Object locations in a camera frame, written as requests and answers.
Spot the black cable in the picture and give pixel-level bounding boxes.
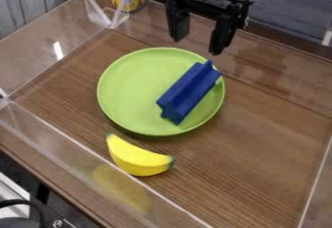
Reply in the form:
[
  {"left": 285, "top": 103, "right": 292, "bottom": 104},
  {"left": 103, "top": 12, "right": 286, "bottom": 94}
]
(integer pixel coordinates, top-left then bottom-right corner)
[{"left": 0, "top": 199, "right": 44, "bottom": 228}]

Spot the clear acrylic enclosure wall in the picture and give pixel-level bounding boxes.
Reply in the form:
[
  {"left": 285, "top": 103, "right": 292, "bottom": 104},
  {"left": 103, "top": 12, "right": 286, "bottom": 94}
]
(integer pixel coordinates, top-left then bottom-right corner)
[{"left": 0, "top": 0, "right": 211, "bottom": 228}]

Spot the blue plastic block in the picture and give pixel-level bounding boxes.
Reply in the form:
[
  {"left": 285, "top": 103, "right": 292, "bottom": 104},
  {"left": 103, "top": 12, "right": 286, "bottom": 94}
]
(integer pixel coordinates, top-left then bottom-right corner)
[{"left": 155, "top": 60, "right": 222, "bottom": 125}]

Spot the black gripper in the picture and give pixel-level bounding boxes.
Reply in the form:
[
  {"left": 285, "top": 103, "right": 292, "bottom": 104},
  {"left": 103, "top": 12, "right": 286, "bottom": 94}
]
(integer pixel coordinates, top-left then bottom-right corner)
[{"left": 165, "top": 0, "right": 253, "bottom": 55}]

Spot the green round plate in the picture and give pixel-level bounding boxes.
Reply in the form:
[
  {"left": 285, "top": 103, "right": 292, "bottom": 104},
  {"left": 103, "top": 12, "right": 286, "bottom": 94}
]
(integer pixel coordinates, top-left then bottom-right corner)
[{"left": 96, "top": 48, "right": 226, "bottom": 137}]

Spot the yellow toy banana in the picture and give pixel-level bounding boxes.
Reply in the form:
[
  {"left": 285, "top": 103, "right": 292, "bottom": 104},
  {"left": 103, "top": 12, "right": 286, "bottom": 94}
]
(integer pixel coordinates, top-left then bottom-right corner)
[{"left": 106, "top": 134, "right": 175, "bottom": 177}]

